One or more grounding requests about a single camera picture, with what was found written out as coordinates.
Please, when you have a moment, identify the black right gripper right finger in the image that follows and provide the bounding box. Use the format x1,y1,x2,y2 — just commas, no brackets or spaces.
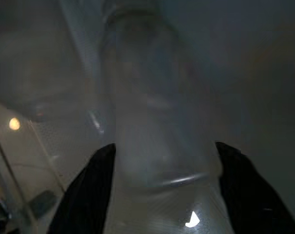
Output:
215,141,295,234

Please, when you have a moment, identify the clear bottle white cap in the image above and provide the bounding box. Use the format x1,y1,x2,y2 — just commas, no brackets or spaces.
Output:
98,0,227,234

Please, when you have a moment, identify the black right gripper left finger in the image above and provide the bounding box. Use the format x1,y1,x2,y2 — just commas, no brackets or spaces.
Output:
48,142,117,234

